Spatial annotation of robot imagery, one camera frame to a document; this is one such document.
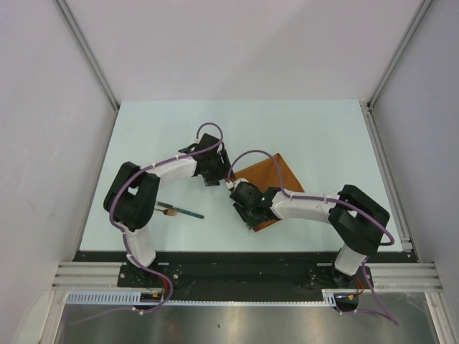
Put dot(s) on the aluminium front rail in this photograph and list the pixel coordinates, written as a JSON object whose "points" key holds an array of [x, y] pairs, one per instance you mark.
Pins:
{"points": [[397, 277]]}

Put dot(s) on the left aluminium corner post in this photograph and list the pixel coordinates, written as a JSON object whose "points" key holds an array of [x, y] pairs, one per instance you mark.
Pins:
{"points": [[77, 34]]}

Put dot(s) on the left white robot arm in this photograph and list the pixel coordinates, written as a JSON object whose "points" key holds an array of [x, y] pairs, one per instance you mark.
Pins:
{"points": [[131, 198]]}

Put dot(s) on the right aluminium corner post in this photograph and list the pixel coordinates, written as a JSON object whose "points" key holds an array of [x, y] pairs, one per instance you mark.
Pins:
{"points": [[400, 51]]}

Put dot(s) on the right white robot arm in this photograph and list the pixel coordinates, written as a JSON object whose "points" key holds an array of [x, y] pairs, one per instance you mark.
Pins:
{"points": [[359, 220]]}

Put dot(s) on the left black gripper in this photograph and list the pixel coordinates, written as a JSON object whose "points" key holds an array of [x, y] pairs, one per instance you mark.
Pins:
{"points": [[212, 180]]}

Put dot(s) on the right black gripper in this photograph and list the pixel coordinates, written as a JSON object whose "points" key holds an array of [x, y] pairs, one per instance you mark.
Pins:
{"points": [[249, 223]]}

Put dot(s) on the white slotted cable duct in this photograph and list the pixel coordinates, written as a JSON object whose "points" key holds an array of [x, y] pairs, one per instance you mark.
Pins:
{"points": [[104, 297]]}

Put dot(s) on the right aluminium side rail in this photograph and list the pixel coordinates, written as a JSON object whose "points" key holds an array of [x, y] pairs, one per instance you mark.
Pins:
{"points": [[395, 203]]}

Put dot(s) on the orange cloth napkin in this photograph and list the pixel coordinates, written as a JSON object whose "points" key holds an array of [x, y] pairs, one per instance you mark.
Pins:
{"points": [[271, 172]]}

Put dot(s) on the aluminium corner post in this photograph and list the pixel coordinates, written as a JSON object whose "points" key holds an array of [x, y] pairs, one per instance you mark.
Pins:
{"points": [[400, 51], [77, 34]]}

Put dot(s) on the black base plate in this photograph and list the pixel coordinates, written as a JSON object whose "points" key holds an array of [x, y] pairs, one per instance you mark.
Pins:
{"points": [[273, 279]]}

